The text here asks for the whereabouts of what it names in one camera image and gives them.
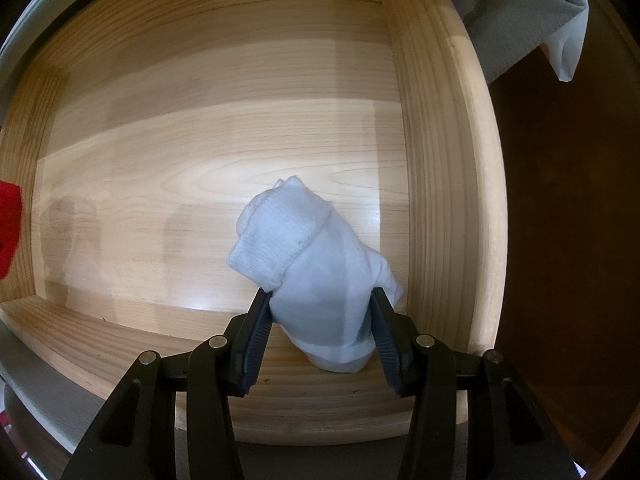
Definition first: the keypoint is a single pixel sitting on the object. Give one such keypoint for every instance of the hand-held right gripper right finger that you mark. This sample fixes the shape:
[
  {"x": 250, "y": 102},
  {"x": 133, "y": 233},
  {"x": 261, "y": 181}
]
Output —
[{"x": 382, "y": 340}]

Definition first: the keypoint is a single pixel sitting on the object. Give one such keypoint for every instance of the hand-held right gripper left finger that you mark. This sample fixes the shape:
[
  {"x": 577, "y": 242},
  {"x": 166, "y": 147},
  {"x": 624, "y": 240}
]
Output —
[{"x": 255, "y": 345}]

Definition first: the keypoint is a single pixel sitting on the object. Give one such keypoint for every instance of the white sock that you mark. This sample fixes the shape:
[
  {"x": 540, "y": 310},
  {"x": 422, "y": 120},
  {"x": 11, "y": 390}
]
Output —
[{"x": 310, "y": 270}]

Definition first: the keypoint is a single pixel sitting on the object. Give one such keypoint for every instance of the wooden drawer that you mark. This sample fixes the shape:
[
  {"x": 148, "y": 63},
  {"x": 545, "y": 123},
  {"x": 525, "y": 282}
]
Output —
[{"x": 200, "y": 160}]

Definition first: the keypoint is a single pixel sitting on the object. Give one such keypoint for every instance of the red underwear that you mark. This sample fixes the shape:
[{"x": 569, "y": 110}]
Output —
[{"x": 9, "y": 220}]

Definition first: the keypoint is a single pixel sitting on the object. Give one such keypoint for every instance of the grey textured cloth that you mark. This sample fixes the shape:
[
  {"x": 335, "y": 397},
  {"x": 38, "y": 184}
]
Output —
[{"x": 520, "y": 25}]

